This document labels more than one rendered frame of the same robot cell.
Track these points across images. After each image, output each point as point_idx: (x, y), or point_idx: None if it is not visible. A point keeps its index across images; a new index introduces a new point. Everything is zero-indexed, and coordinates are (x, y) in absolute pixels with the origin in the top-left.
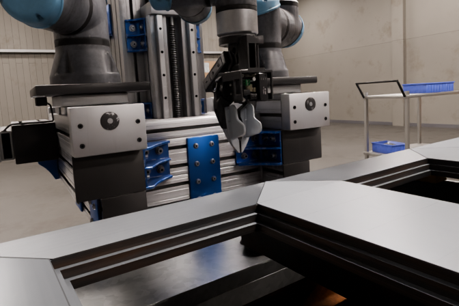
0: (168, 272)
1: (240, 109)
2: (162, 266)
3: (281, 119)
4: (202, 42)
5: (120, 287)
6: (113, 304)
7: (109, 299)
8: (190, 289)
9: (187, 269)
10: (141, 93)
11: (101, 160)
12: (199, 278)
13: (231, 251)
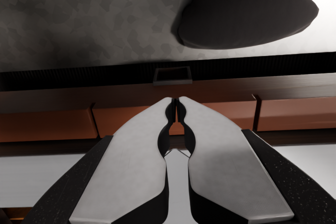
0: (77, 16)
1: (198, 221)
2: None
3: None
4: None
5: (21, 17)
6: (17, 47)
7: (13, 36)
8: (93, 66)
9: (100, 24)
10: None
11: None
12: (106, 51)
13: (167, 12)
